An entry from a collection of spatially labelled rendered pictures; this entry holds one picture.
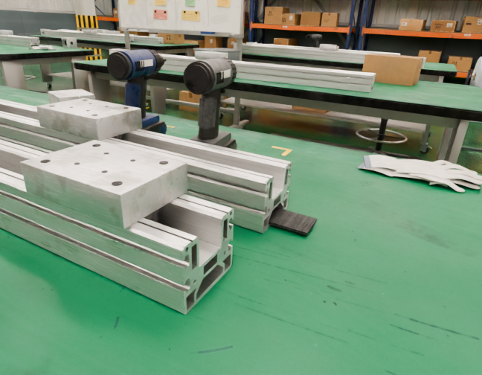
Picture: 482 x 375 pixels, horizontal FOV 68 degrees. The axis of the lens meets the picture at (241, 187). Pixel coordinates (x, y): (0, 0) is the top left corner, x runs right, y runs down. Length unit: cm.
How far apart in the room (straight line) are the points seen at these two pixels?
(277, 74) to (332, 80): 30
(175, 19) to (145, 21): 38
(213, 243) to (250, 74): 174
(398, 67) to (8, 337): 223
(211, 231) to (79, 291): 16
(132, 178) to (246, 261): 18
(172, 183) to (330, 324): 23
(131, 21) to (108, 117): 365
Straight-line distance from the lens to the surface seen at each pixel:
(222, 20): 364
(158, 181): 41
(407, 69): 236
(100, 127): 67
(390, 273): 51
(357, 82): 195
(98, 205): 40
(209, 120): 72
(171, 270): 38
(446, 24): 987
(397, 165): 86
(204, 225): 42
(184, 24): 387
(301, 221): 56
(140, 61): 86
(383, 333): 42
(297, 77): 201
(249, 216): 53
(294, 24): 1041
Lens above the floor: 106
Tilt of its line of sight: 24 degrees down
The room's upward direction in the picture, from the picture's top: 3 degrees clockwise
